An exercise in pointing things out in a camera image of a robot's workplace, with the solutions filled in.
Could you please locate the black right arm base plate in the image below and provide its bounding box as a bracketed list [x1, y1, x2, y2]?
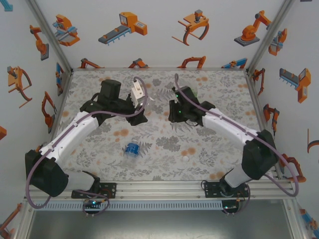
[203, 181, 250, 199]

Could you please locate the clear bottle with blue label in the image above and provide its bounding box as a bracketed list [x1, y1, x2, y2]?
[121, 139, 141, 168]

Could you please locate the floral patterned table mat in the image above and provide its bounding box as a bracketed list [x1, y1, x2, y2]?
[51, 69, 276, 182]

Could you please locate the aluminium front frame rail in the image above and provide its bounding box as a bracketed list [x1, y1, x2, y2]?
[23, 180, 297, 202]

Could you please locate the aluminium frame leg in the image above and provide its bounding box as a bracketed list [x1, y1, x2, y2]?
[13, 199, 35, 239]
[283, 199, 309, 239]

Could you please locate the slotted grey cable duct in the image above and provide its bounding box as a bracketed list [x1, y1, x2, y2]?
[33, 201, 224, 212]

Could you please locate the aluminium back rail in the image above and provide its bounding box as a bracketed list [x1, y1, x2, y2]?
[71, 66, 249, 72]

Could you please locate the aluminium corner post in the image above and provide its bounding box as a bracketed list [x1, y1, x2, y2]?
[245, 0, 297, 74]
[24, 0, 75, 74]

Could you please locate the aluminium side rail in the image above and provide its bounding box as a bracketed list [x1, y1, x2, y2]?
[245, 71, 284, 180]
[48, 71, 74, 140]

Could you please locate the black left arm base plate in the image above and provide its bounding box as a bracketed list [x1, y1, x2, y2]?
[71, 182, 117, 199]

